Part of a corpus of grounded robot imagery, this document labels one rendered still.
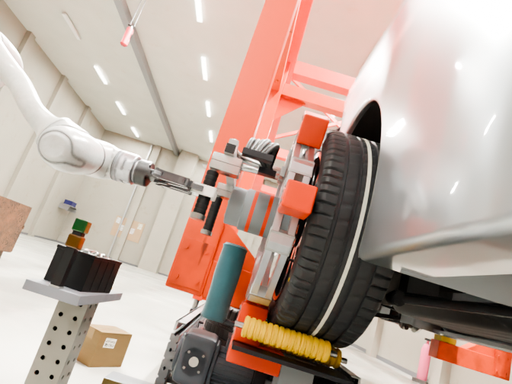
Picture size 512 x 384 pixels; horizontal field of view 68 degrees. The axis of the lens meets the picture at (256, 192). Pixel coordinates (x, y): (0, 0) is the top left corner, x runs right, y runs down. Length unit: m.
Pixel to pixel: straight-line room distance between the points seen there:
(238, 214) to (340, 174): 0.37
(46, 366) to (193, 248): 0.66
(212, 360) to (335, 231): 0.76
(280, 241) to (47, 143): 0.59
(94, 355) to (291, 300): 1.47
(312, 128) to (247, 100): 0.78
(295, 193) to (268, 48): 1.22
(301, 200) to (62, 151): 0.56
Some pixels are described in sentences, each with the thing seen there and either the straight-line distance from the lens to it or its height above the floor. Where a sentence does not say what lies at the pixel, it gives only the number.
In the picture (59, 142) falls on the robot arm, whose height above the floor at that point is 0.79.
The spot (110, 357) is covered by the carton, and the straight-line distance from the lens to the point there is 2.38.
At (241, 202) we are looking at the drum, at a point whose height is 0.86.
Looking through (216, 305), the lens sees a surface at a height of 0.53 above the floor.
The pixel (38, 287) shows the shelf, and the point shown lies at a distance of 1.30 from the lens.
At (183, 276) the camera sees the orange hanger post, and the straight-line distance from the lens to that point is 1.67.
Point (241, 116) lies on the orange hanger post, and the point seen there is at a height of 1.36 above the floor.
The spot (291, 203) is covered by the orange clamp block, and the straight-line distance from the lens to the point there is 0.90.
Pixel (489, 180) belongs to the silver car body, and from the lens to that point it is 0.52.
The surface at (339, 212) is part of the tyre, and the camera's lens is 0.95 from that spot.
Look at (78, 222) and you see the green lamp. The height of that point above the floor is 0.65.
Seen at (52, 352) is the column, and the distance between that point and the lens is 1.50.
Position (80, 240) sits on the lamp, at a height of 0.60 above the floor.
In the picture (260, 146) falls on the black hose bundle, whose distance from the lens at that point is 1.10.
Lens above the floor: 0.61
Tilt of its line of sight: 14 degrees up
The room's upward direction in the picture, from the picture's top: 17 degrees clockwise
